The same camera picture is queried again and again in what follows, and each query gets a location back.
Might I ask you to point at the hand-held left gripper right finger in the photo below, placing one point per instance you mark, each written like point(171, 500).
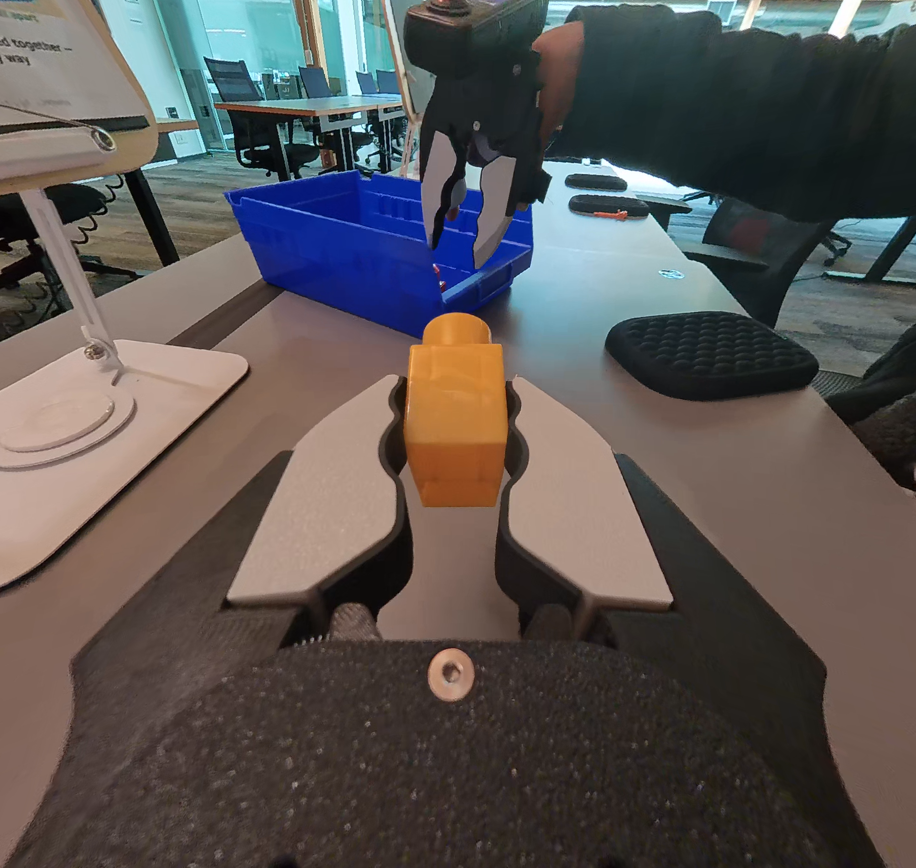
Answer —
point(579, 517)

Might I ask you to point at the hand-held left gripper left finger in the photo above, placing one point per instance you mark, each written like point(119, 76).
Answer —
point(322, 517)

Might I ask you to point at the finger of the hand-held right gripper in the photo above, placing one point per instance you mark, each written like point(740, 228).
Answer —
point(494, 210)
point(433, 181)

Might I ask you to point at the blue plastic bin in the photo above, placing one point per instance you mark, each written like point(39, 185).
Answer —
point(336, 260)

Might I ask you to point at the yellow mega block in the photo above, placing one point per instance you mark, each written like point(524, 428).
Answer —
point(454, 410)

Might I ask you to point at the person's right forearm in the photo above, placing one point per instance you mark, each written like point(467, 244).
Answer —
point(715, 110)

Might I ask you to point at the black wrist rest pad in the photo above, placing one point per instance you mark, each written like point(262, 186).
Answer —
point(708, 356)
point(608, 203)
point(595, 182)

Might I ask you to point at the small orange tool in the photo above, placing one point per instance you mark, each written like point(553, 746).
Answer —
point(612, 214)

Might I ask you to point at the brown wooden desk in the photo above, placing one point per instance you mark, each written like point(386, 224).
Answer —
point(308, 104)
point(154, 217)

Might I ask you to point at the black mesh office chair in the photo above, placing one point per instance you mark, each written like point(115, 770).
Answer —
point(758, 260)

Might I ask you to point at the dark fleece garment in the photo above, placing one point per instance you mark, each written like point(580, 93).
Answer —
point(887, 396)

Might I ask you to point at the printed instruction sheet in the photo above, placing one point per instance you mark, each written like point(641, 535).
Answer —
point(64, 59)

